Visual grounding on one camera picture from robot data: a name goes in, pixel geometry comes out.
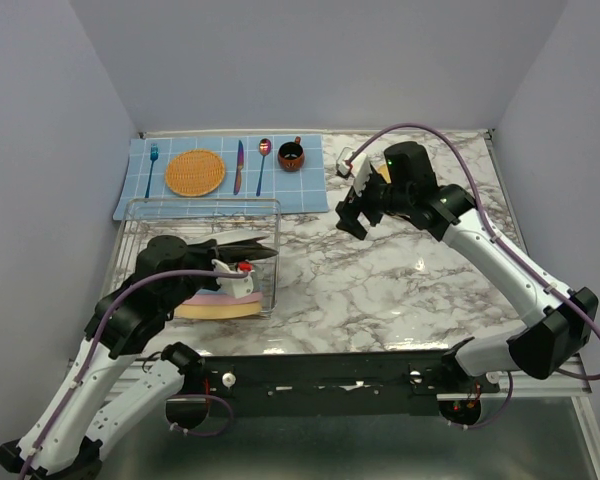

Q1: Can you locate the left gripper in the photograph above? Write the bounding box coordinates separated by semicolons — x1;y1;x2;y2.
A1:
162;238;234;311

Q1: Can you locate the white ceramic plate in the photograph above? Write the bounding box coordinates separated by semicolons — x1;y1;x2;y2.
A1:
211;230;269;245

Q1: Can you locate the blue checked placemat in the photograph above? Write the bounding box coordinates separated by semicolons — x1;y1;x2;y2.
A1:
113;134;328;221

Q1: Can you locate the woven wicker round trivet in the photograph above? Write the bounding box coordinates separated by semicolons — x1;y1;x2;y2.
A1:
165;149;226;197

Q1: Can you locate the iridescent rainbow knife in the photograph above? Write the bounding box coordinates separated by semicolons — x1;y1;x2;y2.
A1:
233;140;244;195

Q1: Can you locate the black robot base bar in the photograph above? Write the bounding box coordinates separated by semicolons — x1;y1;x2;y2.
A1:
166;350;500;427

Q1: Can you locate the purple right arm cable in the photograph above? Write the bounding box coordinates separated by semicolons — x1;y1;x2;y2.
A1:
347;123;600;431

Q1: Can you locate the iridescent rainbow spoon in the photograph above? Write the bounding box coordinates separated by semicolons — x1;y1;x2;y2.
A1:
256;138;272;197

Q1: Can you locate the cream and yellow plate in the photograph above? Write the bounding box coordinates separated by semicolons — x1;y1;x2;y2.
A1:
376;164;391;184

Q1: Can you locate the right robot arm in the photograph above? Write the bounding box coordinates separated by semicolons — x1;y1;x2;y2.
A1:
336;141;599;392

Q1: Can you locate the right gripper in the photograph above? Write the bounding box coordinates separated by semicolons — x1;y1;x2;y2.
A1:
334;166;412;241

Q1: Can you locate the orange and black mug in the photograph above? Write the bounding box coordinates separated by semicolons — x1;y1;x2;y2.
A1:
277;136;305;173

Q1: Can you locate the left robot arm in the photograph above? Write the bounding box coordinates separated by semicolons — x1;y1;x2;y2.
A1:
0;235;252;479

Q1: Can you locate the steel wire dish rack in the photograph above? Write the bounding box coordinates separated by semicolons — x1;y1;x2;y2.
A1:
104;198;281;320

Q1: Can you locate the aluminium frame rail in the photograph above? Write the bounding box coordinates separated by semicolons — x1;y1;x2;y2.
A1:
54;349;600;480

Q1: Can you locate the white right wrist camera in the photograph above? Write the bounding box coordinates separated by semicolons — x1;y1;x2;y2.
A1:
336;147;372;197

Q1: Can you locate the yellow plate in rack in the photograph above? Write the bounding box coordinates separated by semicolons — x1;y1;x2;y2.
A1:
174;302;261;320

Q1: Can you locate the blue metal fork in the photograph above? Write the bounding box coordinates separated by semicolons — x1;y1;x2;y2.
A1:
144;143;159;198

